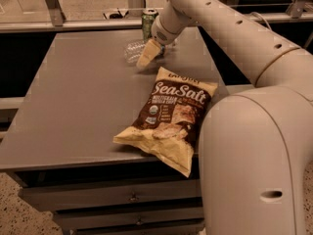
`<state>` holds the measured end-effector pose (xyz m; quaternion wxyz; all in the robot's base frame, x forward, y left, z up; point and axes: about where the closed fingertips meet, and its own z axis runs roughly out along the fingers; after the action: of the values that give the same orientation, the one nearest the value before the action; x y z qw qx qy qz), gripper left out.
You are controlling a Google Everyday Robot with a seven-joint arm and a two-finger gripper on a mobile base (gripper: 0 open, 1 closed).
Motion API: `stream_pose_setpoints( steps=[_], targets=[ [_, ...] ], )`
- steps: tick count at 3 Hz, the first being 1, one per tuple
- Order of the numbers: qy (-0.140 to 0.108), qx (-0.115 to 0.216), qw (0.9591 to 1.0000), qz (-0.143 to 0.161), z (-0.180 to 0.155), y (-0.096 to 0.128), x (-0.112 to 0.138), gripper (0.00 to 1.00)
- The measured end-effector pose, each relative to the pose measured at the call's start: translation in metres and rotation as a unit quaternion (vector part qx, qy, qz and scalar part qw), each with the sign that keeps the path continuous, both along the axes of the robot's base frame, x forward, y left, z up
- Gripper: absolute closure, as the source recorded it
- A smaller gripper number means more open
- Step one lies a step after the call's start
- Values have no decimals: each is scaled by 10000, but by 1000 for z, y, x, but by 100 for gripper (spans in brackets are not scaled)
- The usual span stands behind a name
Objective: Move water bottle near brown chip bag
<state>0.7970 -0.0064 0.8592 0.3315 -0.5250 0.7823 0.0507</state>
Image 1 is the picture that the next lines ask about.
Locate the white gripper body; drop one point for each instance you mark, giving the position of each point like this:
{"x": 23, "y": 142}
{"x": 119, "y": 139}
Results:
{"x": 160, "y": 32}

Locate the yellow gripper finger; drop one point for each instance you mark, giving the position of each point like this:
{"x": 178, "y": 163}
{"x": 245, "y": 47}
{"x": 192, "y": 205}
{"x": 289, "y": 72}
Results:
{"x": 150, "y": 51}

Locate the clear plastic water bottle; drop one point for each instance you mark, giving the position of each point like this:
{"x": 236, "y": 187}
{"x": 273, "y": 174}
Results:
{"x": 133, "y": 50}

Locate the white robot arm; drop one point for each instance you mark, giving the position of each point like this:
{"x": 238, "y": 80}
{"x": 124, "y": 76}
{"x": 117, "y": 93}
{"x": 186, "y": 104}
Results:
{"x": 255, "y": 145}

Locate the brown sea salt chip bag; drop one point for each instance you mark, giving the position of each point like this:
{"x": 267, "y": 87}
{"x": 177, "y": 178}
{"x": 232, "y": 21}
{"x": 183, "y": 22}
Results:
{"x": 168, "y": 126}

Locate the green soda can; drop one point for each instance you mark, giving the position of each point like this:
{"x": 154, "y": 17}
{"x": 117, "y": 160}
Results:
{"x": 148, "y": 18}

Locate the grey drawer cabinet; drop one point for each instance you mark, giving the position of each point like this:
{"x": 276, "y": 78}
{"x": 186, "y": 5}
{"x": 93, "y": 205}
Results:
{"x": 59, "y": 145}

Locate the metal railing frame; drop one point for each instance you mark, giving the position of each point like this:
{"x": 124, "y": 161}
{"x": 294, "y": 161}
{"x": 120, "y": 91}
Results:
{"x": 22, "y": 12}

